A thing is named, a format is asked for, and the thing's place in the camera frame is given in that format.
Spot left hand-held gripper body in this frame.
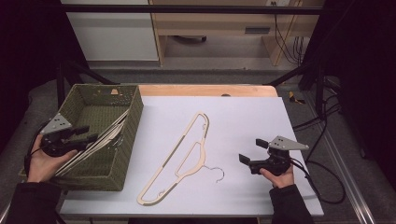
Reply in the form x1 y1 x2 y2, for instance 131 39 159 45
39 113 86 158

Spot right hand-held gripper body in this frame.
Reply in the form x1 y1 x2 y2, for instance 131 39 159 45
248 135 310 176

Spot beige clothes hanger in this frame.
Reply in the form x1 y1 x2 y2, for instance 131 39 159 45
136 111 225 206
55 108 130 177

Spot green woven basket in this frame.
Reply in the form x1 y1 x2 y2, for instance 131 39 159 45
19 83 145 191

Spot person's right hand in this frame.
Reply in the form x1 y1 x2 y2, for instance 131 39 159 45
259 165 295 189

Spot person's left hand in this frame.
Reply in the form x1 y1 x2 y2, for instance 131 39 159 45
27 133 78 184

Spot yellow black floor object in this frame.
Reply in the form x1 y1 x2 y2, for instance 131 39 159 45
287 91 306 105

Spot black curtain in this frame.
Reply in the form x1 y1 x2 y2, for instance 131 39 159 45
0 0 90 153
306 0 396 190

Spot white cabinet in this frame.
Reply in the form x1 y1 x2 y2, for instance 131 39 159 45
61 0 160 62

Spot light wooden desk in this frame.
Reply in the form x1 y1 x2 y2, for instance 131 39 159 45
148 0 325 67

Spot black horizontal bar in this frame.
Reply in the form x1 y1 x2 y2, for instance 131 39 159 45
60 4 323 15

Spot black frame leg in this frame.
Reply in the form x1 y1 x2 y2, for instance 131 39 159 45
55 60 121 108
266 61 326 119

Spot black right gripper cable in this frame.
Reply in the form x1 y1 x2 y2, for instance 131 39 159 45
289 157 347 205

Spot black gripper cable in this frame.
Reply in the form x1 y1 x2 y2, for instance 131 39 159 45
289 157 347 205
23 123 48 177

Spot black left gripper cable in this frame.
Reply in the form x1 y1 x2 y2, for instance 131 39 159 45
23 123 48 177

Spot black floor cables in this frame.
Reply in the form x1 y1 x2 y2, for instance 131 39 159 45
291 92 342 162

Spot metal floor rail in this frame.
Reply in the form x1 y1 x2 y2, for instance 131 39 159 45
303 92 378 224

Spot black hanging cables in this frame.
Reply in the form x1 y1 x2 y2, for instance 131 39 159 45
271 1 310 65

